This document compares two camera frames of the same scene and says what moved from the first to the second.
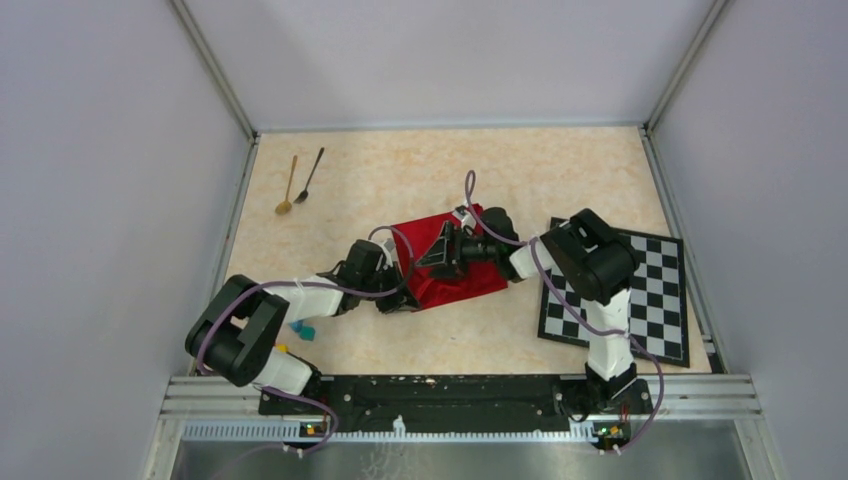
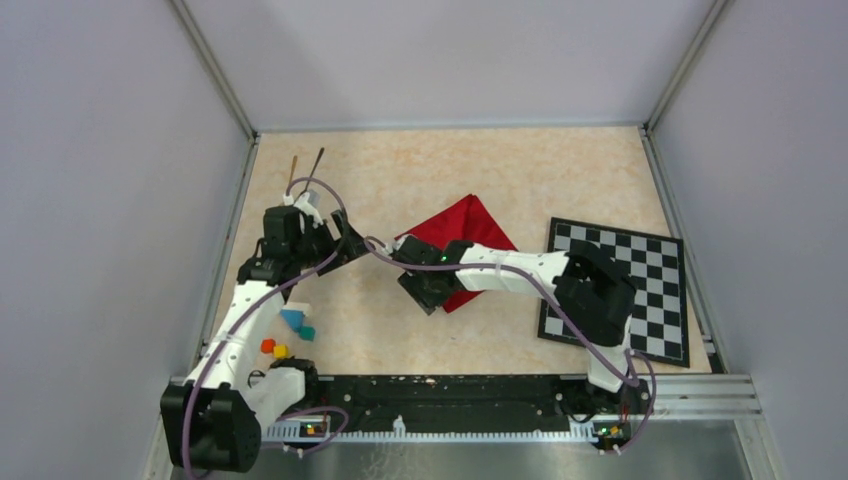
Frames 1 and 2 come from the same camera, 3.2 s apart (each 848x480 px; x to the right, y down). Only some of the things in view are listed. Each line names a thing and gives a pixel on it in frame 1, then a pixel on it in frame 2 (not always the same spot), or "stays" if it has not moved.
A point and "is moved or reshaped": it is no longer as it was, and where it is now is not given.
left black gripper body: [384, 278] → [314, 246]
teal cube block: [307, 333] stays
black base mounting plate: [455, 399] stays
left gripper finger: [402, 299] → [353, 244]
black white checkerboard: [657, 325] stays
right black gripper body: [479, 249] → [426, 295]
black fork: [305, 193] stays
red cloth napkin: [427, 290] is moved or reshaped
